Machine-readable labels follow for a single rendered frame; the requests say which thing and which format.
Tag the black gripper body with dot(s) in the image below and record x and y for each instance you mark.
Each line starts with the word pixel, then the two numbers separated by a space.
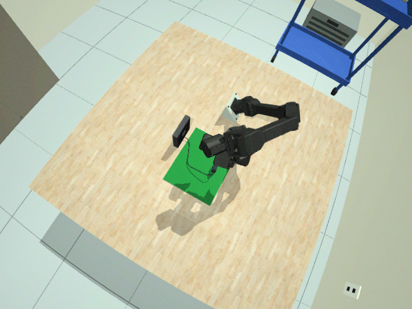
pixel 241 160

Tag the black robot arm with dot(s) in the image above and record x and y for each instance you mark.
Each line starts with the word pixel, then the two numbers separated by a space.
pixel 248 140

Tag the green circuit board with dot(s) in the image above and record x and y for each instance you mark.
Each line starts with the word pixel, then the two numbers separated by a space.
pixel 191 181

